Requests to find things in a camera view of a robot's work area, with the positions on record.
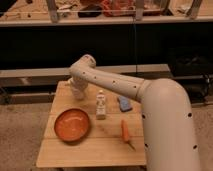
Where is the wooden table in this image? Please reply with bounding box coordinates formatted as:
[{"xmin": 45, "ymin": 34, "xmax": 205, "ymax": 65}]
[{"xmin": 36, "ymin": 81, "xmax": 146, "ymax": 168}]

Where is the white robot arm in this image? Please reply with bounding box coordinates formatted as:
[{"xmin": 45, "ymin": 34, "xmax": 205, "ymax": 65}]
[{"xmin": 69, "ymin": 55, "xmax": 201, "ymax": 171}]

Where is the orange toy carrot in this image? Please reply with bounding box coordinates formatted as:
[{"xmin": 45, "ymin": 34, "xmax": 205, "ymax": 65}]
[{"xmin": 121, "ymin": 120, "xmax": 135, "ymax": 149}]

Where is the orange bowl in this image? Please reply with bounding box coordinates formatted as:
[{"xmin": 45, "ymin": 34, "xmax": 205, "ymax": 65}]
[{"xmin": 54, "ymin": 108, "xmax": 90, "ymax": 142}]

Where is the vertical black cable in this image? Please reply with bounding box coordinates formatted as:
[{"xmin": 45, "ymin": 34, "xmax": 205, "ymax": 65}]
[{"xmin": 132, "ymin": 16, "xmax": 139, "ymax": 78}]

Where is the long wooden bench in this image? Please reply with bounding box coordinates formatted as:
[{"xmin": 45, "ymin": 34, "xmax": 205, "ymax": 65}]
[{"xmin": 0, "ymin": 64, "xmax": 170, "ymax": 87}]

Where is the white glue bottle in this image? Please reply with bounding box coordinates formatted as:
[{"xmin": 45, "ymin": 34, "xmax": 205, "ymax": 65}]
[{"xmin": 96, "ymin": 90, "xmax": 106, "ymax": 120}]

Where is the blue sponge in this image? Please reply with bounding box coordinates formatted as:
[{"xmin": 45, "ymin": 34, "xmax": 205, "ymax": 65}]
[{"xmin": 117, "ymin": 96, "xmax": 132, "ymax": 112}]

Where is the red cloth on shelf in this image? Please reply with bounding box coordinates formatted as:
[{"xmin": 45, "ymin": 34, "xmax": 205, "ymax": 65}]
[{"xmin": 101, "ymin": 0, "xmax": 135, "ymax": 17}]

